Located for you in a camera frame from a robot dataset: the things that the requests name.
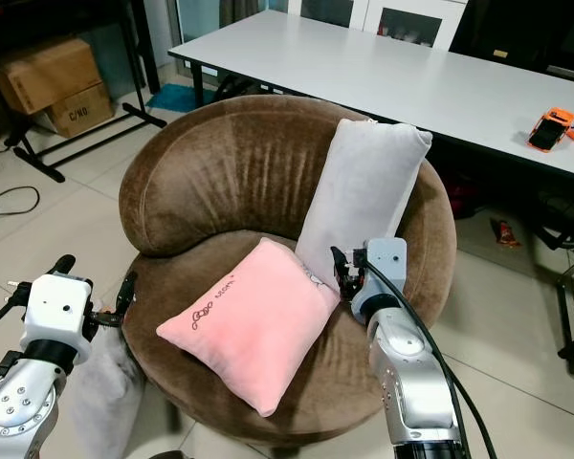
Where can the brown round velvet sofa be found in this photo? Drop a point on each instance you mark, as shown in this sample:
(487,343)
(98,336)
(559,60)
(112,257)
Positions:
(220,177)

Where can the blue floor mat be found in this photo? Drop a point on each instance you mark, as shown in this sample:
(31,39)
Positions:
(174,97)

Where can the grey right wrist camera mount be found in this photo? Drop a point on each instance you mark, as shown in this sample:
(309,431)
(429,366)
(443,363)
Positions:
(387,263)

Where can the red snack wrapper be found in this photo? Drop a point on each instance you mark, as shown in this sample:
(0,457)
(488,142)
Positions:
(505,233)

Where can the white glass-door cabinet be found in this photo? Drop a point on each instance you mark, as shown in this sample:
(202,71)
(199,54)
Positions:
(402,21)

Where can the large plain cardboard box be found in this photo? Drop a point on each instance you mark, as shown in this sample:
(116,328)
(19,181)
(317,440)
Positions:
(46,73)

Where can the pink square pillow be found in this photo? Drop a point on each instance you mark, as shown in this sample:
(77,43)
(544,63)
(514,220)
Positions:
(253,320)

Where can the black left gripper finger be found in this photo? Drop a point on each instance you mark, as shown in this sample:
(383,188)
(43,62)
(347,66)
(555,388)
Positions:
(128,295)
(63,265)

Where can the printed cardboard box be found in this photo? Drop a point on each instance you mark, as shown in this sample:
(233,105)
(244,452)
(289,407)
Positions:
(81,111)

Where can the orange and black handheld device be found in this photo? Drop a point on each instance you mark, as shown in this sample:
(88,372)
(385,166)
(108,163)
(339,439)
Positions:
(551,130)

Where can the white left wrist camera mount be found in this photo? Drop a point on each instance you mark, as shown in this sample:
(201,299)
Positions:
(62,311)

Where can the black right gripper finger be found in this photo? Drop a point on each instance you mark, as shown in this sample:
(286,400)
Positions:
(348,293)
(339,262)

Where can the black metal rack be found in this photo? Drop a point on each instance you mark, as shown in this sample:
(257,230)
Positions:
(86,139)

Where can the long white table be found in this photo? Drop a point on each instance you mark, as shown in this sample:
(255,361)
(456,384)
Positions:
(383,81)

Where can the grey rectangular pillow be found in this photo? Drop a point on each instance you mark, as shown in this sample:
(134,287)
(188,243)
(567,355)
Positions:
(364,191)

